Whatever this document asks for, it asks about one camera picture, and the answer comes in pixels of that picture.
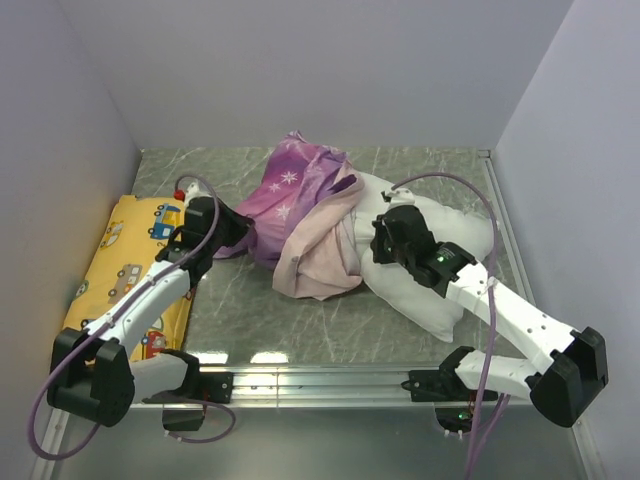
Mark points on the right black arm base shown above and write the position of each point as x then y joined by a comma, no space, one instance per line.
454,402

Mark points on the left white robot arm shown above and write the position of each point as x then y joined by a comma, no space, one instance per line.
92,375

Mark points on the purple princess print pillowcase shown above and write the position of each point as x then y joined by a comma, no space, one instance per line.
298,175

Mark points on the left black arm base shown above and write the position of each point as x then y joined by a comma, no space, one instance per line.
187,412

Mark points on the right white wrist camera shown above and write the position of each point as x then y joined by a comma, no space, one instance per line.
398,197

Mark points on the yellow car print pillow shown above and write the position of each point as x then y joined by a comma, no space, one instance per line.
138,228

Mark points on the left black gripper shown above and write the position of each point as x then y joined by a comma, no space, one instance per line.
240,224

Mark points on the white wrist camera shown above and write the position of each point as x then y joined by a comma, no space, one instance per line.
192,191
398,197

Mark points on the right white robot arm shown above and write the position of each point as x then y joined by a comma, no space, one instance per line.
561,370

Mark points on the pink pillowcase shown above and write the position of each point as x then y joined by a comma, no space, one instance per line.
319,258

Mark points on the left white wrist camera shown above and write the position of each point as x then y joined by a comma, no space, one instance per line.
192,191

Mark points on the aluminium rail frame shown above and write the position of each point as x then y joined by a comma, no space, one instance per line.
317,395

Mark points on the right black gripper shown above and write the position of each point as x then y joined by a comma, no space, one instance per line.
380,255

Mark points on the white pillow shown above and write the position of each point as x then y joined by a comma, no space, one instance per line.
394,284

